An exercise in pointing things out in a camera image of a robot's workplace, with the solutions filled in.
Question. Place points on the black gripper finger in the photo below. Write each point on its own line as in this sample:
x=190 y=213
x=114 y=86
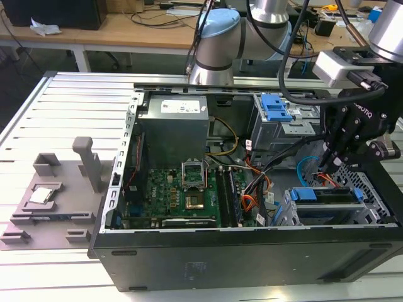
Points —
x=333 y=135
x=354 y=151

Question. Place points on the hard disk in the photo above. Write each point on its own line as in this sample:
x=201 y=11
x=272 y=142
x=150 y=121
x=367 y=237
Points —
x=330 y=195

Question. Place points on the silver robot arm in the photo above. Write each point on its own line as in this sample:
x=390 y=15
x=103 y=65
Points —
x=217 y=47

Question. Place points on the metal disk bay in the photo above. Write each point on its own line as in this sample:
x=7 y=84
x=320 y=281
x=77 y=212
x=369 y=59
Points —
x=368 y=204

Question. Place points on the black RAM slot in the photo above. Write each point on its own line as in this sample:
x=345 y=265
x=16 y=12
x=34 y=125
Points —
x=222 y=198

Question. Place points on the metal drive cage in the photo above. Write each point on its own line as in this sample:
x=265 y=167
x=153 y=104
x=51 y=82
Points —
x=277 y=135

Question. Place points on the blue drive cage latch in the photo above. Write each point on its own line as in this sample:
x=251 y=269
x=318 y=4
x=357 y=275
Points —
x=274 y=108

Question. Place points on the clear plastic bag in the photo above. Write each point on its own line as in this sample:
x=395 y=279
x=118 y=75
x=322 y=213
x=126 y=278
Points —
x=362 y=28

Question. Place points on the small black device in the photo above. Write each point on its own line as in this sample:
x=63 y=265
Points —
x=325 y=26

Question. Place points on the blue cardboard box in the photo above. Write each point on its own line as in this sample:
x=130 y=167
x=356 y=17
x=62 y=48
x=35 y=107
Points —
x=375 y=14

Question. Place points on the RAM stick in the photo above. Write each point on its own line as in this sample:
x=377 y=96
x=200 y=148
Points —
x=235 y=198

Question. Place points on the CPU socket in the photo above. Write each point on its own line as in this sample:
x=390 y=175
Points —
x=194 y=202

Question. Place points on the grey power supply unit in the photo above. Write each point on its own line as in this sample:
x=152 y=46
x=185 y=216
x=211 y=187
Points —
x=174 y=132

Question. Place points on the black graphics card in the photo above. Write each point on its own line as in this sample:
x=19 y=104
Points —
x=189 y=222

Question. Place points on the black PC case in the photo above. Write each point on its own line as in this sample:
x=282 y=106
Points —
x=220 y=261

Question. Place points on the green motherboard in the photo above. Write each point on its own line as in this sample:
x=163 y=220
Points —
x=160 y=195

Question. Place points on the wooden desk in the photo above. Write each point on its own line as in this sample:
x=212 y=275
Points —
x=126 y=34

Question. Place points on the grey parts rack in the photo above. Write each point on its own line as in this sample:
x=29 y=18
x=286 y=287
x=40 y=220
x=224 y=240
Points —
x=72 y=201

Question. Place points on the silver CPU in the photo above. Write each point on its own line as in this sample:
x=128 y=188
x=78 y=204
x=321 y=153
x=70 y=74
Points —
x=41 y=195

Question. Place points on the large black box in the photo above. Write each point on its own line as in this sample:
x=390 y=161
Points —
x=53 y=14

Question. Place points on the crumpled white paper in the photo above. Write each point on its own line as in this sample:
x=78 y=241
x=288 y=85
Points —
x=44 y=28

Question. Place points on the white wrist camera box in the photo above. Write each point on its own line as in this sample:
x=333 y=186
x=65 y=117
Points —
x=330 y=66

